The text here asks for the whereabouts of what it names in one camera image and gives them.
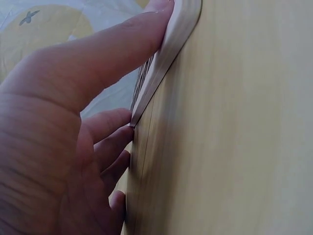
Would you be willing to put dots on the person's left hand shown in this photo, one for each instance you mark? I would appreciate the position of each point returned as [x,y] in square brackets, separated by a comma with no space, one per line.
[44,147]

